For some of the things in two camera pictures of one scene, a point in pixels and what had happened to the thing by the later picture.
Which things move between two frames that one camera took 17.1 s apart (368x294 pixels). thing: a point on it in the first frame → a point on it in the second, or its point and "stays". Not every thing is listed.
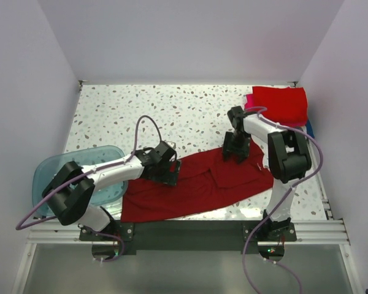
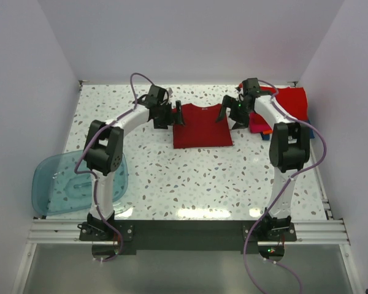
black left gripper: x=170 y=177 → x=163 y=124
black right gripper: x=241 y=152 → x=241 y=122
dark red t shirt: x=203 y=180 → x=200 y=128
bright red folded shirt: x=286 y=106 stays
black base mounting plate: x=156 y=235 stays
